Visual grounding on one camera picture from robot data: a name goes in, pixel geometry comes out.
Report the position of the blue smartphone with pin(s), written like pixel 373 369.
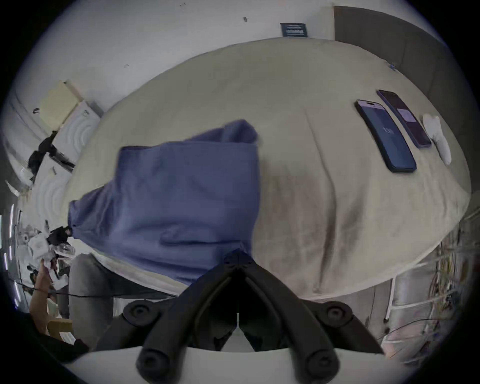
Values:
pixel 388 140

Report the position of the blue wall sign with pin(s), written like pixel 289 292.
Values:
pixel 294 30

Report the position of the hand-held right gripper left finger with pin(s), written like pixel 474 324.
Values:
pixel 168 330

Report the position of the person's left forearm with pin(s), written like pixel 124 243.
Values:
pixel 39 311

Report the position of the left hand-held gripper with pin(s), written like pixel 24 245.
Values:
pixel 39 243

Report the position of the purple smartphone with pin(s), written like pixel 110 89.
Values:
pixel 407 118

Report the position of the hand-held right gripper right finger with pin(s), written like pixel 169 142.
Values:
pixel 303 330

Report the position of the pale yellow carton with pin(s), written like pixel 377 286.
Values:
pixel 58 105

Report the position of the person's left hand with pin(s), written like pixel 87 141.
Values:
pixel 45 275

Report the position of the blue shirt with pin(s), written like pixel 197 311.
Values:
pixel 180 202

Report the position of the small white cloth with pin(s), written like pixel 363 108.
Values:
pixel 438 137

